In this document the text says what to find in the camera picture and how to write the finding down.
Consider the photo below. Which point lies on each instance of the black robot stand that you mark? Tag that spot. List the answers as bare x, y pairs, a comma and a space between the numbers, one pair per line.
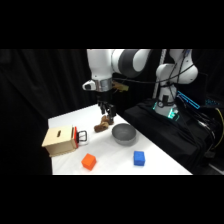
166, 136

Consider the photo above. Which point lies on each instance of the brown toy deer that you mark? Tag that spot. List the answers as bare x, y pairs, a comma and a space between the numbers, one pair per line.
101, 125

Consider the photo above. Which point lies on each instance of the green base light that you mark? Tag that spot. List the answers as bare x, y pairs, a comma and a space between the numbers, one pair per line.
172, 114

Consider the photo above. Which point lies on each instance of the wooden box with slot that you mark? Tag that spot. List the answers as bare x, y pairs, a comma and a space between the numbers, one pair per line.
60, 140

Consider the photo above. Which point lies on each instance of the red plate on box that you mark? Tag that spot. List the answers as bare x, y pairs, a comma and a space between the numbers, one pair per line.
76, 136

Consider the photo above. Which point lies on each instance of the black curtain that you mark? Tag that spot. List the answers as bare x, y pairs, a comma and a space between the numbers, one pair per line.
30, 100

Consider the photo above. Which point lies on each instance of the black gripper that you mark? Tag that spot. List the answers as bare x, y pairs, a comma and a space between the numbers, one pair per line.
104, 96

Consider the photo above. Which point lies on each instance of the blue lit controller device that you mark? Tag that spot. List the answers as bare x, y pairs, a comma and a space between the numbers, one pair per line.
188, 99

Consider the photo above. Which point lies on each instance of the blue cube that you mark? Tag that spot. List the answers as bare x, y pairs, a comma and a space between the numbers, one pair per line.
139, 158

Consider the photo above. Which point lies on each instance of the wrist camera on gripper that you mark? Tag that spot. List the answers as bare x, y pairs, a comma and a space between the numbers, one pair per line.
120, 86

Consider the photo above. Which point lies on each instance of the orange cube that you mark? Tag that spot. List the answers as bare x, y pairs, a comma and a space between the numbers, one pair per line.
88, 161

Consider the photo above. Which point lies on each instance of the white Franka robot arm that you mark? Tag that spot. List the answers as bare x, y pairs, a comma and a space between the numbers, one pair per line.
100, 66

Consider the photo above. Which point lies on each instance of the grey bowl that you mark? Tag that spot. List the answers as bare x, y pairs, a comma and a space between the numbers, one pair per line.
124, 134

